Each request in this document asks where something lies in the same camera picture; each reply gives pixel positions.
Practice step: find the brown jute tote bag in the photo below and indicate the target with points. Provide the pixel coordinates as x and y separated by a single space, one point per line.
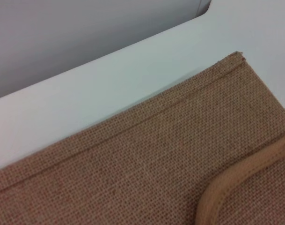
144 164

